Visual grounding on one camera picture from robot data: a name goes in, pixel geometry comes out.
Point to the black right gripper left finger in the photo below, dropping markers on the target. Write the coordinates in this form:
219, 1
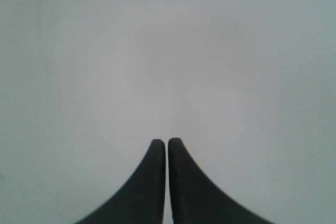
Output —
141, 199

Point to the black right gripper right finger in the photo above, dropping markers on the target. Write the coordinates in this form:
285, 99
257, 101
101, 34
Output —
195, 198

